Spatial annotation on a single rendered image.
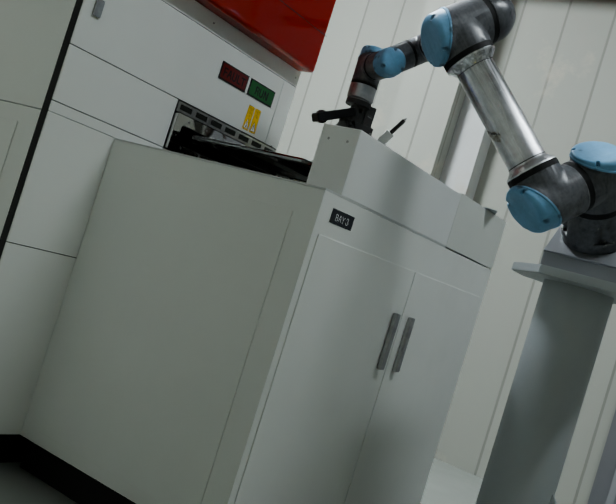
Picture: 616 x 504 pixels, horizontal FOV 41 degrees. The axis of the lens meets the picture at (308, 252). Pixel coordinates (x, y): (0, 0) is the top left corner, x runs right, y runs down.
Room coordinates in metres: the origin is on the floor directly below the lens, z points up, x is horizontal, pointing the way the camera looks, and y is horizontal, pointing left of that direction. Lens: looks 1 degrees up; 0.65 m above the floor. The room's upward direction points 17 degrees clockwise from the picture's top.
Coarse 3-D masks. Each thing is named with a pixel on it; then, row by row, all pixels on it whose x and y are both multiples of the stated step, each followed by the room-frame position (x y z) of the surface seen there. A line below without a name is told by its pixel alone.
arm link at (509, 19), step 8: (496, 0) 1.78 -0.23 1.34; (504, 0) 1.79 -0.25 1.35; (496, 8) 1.77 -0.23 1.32; (504, 8) 1.78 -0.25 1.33; (512, 8) 1.80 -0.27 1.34; (504, 16) 1.78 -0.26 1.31; (512, 16) 1.80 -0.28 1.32; (504, 24) 1.79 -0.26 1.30; (512, 24) 1.82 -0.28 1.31; (504, 32) 1.80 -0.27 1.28; (408, 40) 2.18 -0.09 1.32; (416, 40) 2.18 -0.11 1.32; (416, 48) 2.17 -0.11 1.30; (416, 56) 2.17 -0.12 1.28; (424, 56) 2.17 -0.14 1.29; (416, 64) 2.19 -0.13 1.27
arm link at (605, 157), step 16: (576, 144) 1.80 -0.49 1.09; (592, 144) 1.79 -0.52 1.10; (608, 144) 1.78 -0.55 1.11; (576, 160) 1.75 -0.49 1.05; (592, 160) 1.73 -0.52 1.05; (608, 160) 1.73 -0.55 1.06; (592, 176) 1.73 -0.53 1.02; (608, 176) 1.74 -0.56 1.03; (592, 192) 1.74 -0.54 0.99; (608, 192) 1.76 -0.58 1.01; (592, 208) 1.79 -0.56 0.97; (608, 208) 1.79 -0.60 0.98
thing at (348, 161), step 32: (352, 128) 1.68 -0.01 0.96; (320, 160) 1.71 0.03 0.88; (352, 160) 1.67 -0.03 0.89; (384, 160) 1.77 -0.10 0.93; (352, 192) 1.70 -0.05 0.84; (384, 192) 1.81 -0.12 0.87; (416, 192) 1.92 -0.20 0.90; (448, 192) 2.06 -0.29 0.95; (416, 224) 1.96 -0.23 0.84; (448, 224) 2.11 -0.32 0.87
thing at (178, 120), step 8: (176, 112) 2.10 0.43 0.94; (176, 120) 2.10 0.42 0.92; (184, 120) 2.12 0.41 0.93; (192, 120) 2.14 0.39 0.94; (176, 128) 2.11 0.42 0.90; (192, 128) 2.15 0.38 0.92; (200, 128) 2.18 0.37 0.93; (208, 128) 2.20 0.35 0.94; (168, 136) 2.10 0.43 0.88; (176, 136) 2.11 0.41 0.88; (208, 136) 2.21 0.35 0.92; (216, 136) 2.23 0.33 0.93; (224, 136) 2.26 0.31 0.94; (168, 144) 2.10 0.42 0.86; (176, 144) 2.12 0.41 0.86; (240, 144) 2.32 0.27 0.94; (184, 152) 2.15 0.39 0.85; (192, 152) 2.17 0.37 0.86; (200, 152) 2.20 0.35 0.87; (216, 160) 2.26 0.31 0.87
